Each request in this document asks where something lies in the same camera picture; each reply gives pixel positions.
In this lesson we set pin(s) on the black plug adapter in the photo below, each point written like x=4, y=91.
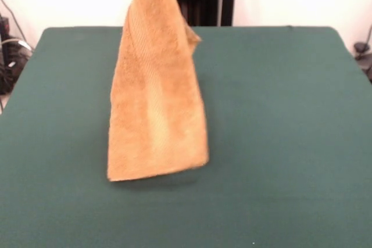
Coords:
x=361, y=53

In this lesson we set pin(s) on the orange terry towel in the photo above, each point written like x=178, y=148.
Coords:
x=157, y=100

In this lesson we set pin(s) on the dark green table cloth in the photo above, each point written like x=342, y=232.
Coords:
x=276, y=114

